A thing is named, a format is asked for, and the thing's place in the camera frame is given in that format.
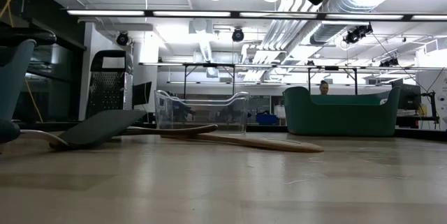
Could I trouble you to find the bamboo slotted spatula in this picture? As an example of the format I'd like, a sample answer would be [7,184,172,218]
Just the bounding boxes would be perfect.
[161,132,325,154]

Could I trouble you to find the dark brown wooden spoon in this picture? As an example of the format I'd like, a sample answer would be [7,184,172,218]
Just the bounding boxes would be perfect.
[118,124,219,137]

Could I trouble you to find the black plastic ladle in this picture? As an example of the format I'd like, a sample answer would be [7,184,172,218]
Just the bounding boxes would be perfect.
[0,28,57,47]

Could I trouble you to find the overhead light bar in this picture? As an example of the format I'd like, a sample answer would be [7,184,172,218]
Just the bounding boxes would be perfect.
[66,8,447,22]

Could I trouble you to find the green plastic bin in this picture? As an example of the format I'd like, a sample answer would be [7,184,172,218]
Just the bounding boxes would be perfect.
[282,86,402,137]

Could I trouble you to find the blue storage bin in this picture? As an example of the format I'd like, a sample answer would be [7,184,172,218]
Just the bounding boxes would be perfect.
[256,112,279,126]

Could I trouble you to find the black computer monitor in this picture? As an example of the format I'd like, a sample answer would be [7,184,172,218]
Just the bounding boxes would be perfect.
[132,81,153,107]
[390,79,423,112]

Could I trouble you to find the clear plastic bin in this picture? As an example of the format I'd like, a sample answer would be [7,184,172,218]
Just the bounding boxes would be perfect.
[154,90,251,135]

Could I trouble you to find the teal plastic bin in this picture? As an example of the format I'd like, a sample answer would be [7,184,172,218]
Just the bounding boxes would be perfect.
[0,38,38,122]

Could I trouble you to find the silver ventilation duct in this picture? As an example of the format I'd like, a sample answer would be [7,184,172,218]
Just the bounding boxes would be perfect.
[309,0,402,45]

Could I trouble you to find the black hanging camera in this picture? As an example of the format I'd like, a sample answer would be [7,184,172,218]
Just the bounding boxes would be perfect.
[116,31,130,47]
[231,27,245,43]
[343,23,374,45]

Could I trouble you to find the black workstation frame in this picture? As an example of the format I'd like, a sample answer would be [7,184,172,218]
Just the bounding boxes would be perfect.
[139,61,360,101]

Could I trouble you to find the black aluminium frame rail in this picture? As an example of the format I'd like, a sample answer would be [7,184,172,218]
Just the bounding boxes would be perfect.
[15,121,447,140]

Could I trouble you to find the black solid spatula red-black handle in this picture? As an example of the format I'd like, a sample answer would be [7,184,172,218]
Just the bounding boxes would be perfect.
[0,108,148,151]

